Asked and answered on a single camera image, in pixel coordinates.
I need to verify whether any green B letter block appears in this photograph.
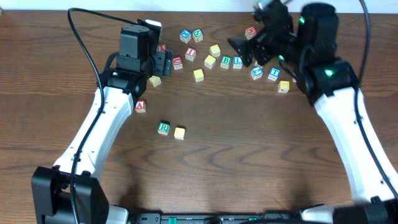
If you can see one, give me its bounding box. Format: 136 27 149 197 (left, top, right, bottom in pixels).
220 55 232 69

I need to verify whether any red A letter block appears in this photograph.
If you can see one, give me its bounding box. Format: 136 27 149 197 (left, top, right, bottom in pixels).
134 100 147 113

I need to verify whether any blue L letter block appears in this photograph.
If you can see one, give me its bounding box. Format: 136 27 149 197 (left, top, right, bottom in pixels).
233 56 243 69

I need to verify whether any red I block left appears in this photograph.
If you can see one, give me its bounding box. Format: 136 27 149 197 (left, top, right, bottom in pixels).
185 47 197 61

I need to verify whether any red U letter block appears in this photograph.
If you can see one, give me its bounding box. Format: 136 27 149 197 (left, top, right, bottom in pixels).
172 56 183 70

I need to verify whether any green R letter block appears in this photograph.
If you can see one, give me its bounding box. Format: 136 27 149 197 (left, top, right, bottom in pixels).
157 122 170 135

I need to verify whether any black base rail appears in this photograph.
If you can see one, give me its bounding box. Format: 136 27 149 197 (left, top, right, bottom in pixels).
127 211 322 224

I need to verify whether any green Z letter block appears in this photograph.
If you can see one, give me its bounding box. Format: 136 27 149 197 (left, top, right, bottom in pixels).
254 61 263 68

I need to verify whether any yellow O block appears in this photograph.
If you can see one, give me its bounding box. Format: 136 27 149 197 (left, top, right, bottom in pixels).
193 69 205 82

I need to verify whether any plain yellow wooden block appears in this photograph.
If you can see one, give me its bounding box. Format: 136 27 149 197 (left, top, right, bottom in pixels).
149 76 162 87

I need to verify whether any blue T letter block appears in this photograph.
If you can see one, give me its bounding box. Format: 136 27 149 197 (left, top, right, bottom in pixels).
267 67 280 81

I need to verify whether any blue X letter block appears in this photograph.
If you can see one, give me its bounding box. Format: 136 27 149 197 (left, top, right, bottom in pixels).
179 29 192 44

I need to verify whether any green N letter block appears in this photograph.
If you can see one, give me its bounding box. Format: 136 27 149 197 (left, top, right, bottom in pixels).
192 29 203 42

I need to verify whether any red N letter block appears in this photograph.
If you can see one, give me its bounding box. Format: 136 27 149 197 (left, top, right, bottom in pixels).
245 27 257 40

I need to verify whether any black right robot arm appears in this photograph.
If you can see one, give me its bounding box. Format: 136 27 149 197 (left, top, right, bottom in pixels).
229 1 397 223

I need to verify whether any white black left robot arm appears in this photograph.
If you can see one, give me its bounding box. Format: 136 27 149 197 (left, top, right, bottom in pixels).
31 19 173 223

